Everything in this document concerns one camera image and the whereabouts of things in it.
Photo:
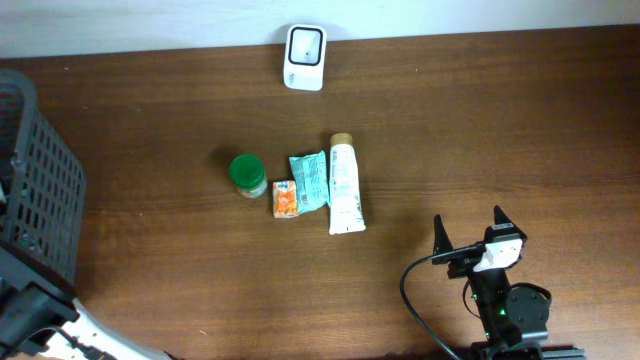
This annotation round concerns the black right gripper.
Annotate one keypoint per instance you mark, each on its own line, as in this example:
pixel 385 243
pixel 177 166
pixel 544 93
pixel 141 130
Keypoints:
pixel 441 241

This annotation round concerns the white tube with gold cap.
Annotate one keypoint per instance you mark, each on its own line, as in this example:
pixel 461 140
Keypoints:
pixel 345 202

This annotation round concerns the teal wet wipes pack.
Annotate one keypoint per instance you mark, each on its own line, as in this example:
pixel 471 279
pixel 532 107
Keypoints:
pixel 310 175

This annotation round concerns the small orange juice carton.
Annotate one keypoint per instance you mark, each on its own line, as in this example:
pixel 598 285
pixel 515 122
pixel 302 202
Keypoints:
pixel 285 204

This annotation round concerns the green lid glass jar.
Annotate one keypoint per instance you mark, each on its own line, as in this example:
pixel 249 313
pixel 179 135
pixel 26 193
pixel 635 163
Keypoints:
pixel 248 175

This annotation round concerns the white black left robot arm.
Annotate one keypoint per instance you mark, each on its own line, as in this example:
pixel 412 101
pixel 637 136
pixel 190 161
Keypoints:
pixel 40 315

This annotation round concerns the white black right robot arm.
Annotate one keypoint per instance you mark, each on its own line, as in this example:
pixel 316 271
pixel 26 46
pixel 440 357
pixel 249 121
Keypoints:
pixel 513 315

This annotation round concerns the white barcode scanner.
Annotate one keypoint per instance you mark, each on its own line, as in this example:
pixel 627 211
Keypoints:
pixel 304 58

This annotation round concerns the dark grey plastic basket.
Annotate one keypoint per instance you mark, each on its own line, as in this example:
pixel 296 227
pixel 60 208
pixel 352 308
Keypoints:
pixel 43 184

